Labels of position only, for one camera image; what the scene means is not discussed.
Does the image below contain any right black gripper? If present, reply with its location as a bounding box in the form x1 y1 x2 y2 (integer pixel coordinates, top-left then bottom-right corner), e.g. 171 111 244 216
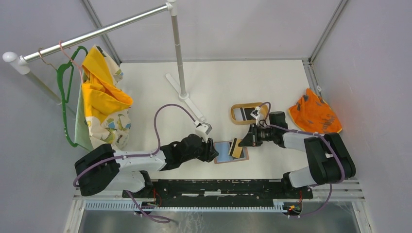
238 123 275 147

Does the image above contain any gold striped credit card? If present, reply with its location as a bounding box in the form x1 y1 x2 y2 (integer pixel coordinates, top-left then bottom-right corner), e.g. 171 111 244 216
229 138 246 160

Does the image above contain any tan oval tray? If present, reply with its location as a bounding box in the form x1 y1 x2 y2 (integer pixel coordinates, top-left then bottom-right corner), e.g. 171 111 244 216
230 102 271 125

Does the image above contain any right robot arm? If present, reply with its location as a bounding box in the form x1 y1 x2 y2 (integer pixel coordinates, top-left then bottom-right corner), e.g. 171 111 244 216
238 111 356 198

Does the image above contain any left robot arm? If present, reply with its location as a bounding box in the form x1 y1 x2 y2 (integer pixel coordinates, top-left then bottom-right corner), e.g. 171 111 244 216
73 134 219 198

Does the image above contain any black card in tray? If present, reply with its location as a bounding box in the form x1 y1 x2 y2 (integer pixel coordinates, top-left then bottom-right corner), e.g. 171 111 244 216
242 107 255 120

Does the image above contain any orange cloth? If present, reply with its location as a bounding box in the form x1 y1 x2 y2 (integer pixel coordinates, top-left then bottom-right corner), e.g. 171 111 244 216
288 88 343 134

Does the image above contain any yellow dinosaur print garment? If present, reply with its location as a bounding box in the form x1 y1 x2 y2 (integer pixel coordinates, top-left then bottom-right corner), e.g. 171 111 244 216
74 45 133 151

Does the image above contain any green hanger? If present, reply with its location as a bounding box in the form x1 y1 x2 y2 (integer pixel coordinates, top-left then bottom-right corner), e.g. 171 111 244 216
56 46 88 148

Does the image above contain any pink hanger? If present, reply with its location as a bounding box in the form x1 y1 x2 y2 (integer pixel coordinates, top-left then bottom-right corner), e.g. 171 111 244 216
58 40 84 83

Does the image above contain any metal clothes rack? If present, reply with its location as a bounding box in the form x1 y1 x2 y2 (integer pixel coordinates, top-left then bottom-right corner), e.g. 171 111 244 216
2 0 206 122

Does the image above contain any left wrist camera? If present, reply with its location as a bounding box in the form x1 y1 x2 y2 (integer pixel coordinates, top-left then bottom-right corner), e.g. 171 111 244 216
195 121 212 143

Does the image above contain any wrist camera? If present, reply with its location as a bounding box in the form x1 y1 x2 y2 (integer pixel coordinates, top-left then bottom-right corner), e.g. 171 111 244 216
195 121 212 143
250 108 260 122

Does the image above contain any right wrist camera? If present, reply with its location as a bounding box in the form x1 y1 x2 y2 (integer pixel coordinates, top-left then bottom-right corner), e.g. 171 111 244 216
250 108 260 122

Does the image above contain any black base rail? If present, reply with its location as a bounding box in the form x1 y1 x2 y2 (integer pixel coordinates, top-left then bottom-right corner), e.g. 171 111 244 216
133 179 313 207

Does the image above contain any white cable duct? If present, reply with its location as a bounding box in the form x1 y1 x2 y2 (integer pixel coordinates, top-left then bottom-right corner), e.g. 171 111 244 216
85 200 287 214

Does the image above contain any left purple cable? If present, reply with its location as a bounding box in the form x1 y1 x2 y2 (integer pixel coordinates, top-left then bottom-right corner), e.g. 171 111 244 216
72 103 199 224

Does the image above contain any brown wire hanger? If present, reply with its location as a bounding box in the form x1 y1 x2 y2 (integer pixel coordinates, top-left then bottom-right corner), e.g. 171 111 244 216
37 48 58 71

